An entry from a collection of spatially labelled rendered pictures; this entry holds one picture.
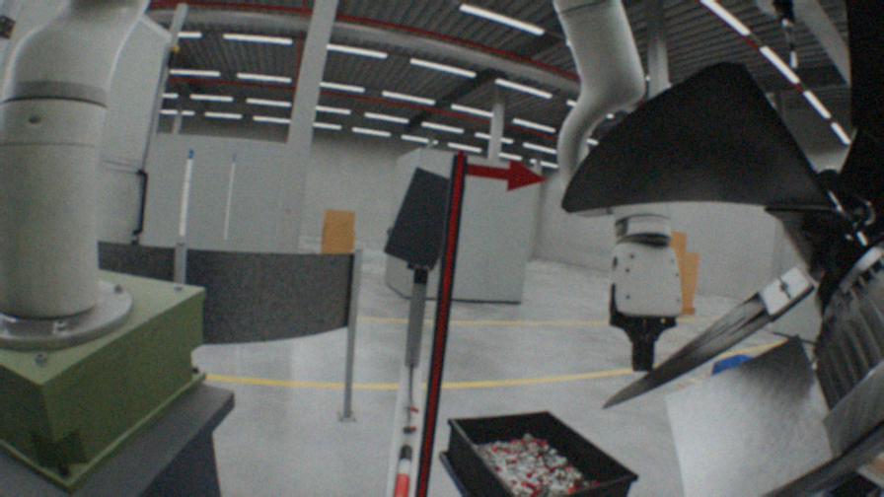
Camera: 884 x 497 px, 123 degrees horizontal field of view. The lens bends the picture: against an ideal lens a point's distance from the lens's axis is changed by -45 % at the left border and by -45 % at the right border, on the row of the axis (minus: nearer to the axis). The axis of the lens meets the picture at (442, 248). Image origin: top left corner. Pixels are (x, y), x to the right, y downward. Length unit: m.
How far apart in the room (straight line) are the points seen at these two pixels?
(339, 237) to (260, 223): 2.49
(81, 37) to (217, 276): 1.53
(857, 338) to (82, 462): 0.61
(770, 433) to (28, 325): 0.61
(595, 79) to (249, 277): 1.59
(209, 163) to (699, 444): 6.15
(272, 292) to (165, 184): 4.62
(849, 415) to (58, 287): 0.62
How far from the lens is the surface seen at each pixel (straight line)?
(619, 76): 0.57
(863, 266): 0.45
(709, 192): 0.40
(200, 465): 0.48
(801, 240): 0.52
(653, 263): 0.59
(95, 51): 0.39
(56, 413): 0.33
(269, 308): 1.93
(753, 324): 0.50
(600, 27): 0.57
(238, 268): 1.84
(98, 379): 0.36
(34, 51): 0.39
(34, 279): 0.38
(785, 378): 0.42
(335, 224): 8.18
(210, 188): 6.20
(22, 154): 0.38
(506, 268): 6.92
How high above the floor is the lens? 1.14
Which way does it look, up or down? 3 degrees down
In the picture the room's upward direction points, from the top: 6 degrees clockwise
